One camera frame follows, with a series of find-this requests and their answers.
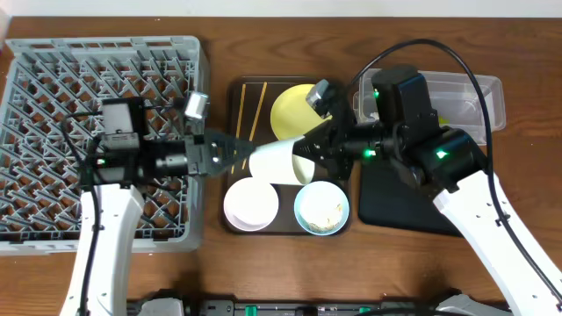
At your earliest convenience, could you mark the grey dishwasher rack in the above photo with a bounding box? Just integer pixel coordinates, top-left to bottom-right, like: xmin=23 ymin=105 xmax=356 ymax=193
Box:
xmin=1 ymin=36 xmax=210 ymax=256

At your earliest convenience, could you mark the wooden chopstick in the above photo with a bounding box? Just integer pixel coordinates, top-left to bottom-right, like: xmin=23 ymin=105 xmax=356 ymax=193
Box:
xmin=230 ymin=83 xmax=248 ymax=175
xmin=241 ymin=82 xmax=268 ymax=169

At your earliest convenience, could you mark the black waste tray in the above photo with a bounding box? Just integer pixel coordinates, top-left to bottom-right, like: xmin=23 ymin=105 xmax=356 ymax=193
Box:
xmin=358 ymin=146 xmax=486 ymax=237

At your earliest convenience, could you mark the clear plastic bin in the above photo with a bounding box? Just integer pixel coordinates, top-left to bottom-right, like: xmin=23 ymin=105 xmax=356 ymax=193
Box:
xmin=353 ymin=68 xmax=507 ymax=145

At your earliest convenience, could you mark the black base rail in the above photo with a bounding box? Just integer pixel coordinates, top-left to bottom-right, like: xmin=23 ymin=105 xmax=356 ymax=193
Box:
xmin=126 ymin=290 xmax=511 ymax=316

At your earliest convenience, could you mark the white bowl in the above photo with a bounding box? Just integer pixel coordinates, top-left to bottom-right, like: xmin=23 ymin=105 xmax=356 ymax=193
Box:
xmin=223 ymin=177 xmax=279 ymax=232

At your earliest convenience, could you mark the yellow plate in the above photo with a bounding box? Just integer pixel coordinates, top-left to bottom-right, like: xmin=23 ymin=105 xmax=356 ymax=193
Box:
xmin=270 ymin=83 xmax=331 ymax=140

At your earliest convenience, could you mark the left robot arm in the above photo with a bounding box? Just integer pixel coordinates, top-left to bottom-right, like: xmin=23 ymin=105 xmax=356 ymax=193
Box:
xmin=61 ymin=97 xmax=256 ymax=315

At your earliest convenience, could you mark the green snack wrapper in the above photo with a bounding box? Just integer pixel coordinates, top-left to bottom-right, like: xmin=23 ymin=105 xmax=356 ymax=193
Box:
xmin=438 ymin=116 xmax=449 ymax=126

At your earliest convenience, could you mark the dark brown serving tray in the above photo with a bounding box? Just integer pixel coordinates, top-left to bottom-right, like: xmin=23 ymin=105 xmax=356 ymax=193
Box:
xmin=227 ymin=75 xmax=320 ymax=236

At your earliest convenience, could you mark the white paper cup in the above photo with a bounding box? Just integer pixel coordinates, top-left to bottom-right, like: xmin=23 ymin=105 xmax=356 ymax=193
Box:
xmin=249 ymin=135 xmax=315 ymax=186

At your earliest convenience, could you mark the light blue bowl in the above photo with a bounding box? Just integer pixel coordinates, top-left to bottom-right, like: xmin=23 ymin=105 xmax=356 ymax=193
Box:
xmin=293 ymin=181 xmax=350 ymax=236

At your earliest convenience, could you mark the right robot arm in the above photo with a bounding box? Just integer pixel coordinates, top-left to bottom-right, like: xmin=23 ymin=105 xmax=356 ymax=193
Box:
xmin=292 ymin=66 xmax=561 ymax=315

